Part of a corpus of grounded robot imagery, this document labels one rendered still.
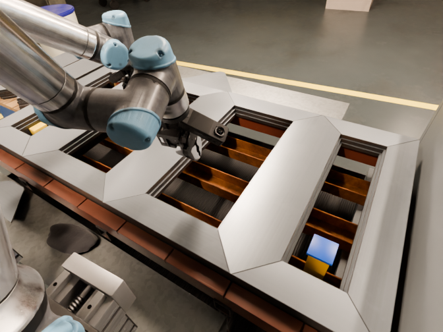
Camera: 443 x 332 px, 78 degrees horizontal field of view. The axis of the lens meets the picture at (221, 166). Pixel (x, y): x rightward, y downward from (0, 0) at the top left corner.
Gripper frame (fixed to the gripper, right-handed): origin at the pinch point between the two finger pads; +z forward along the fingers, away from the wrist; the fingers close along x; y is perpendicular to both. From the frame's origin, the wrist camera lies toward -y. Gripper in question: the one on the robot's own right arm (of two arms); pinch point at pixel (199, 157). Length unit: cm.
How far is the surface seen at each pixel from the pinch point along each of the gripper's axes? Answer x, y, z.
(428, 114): -169, -134, 149
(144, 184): 7.4, 18.5, 11.6
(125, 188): 10.6, 23.5, 10.7
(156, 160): -3.2, 20.1, 14.7
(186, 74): -80, 46, 49
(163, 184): 4.8, 14.0, 15.1
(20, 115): -13, 95, 20
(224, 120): -32.2, 5.0, 24.8
